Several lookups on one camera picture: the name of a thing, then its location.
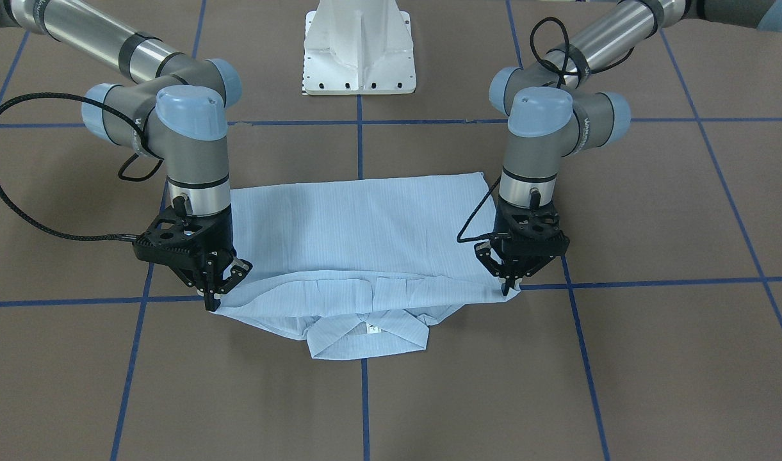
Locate light blue button-up shirt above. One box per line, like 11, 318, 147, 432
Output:
217, 172, 517, 360

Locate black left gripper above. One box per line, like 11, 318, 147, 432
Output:
475, 200, 570, 296

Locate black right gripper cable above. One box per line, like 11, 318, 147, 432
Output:
0, 93, 167, 243

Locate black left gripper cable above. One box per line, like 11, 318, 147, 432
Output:
457, 16, 635, 244

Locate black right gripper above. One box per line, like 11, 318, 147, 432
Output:
133, 208, 252, 312

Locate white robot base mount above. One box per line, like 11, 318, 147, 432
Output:
302, 1, 417, 95

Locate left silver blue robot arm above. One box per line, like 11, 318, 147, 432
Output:
475, 1, 782, 295

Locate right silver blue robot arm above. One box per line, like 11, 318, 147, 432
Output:
0, 1, 251, 312

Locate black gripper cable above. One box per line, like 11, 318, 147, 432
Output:
0, 93, 167, 243
457, 16, 635, 244

